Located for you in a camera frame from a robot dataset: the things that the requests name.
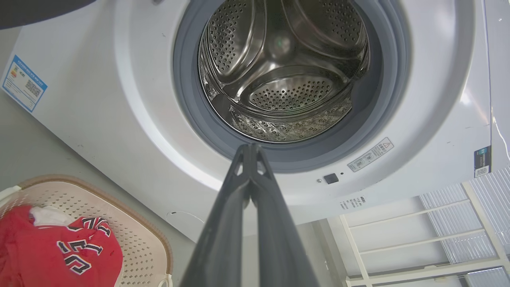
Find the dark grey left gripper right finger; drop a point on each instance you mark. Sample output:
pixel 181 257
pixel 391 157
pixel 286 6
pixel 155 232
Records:
pixel 279 239

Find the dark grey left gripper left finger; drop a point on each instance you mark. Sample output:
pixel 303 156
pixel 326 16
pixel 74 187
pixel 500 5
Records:
pixel 219 239

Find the red basketball jersey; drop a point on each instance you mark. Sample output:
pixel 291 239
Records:
pixel 44 255

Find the cream perforated laundry basket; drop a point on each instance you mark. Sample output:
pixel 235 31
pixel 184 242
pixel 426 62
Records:
pixel 139 243

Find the stainless steel washing machine drum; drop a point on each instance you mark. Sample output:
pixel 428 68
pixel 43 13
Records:
pixel 279 91

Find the round drain filter cover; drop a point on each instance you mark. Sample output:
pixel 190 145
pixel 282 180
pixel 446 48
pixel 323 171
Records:
pixel 185 219

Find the black square door latch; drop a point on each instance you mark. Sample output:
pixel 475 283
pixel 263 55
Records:
pixel 331 178

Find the white shelf rack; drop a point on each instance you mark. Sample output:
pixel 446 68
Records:
pixel 358 255

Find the white triangle warning sticker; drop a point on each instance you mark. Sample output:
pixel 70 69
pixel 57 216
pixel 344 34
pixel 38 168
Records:
pixel 370 155

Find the white front-load washing machine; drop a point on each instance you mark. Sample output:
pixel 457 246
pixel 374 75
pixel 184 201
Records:
pixel 119 119

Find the grey rubber door gasket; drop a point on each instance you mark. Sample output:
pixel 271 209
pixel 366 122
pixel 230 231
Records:
pixel 191 83

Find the dark QR code sticker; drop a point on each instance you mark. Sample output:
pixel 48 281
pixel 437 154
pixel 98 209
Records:
pixel 482 161

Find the blue energy label sticker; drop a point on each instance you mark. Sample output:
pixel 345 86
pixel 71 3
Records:
pixel 24 83

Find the grey ribbed wall panel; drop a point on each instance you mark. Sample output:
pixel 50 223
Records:
pixel 470 239

